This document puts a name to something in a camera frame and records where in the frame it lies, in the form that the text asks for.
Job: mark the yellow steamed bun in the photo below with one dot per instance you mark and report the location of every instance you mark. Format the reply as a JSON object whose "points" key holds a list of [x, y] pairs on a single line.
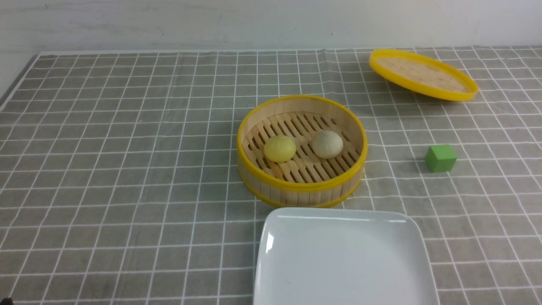
{"points": [[279, 148]]}

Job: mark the white square plate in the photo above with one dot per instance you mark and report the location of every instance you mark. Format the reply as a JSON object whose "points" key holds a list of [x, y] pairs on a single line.
{"points": [[327, 256]]}

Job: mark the bamboo steamer basket yellow rim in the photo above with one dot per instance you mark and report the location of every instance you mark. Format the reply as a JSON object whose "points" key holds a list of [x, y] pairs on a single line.
{"points": [[305, 180]]}

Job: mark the beige steamed bun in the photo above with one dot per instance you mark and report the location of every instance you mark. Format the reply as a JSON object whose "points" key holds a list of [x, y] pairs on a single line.
{"points": [[327, 144]]}

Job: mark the yellow rimmed steamer lid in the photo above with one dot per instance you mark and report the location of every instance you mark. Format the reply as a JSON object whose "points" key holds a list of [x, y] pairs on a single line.
{"points": [[423, 75]]}

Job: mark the green cube block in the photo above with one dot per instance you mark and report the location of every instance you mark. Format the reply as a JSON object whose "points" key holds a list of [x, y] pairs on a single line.
{"points": [[440, 158]]}

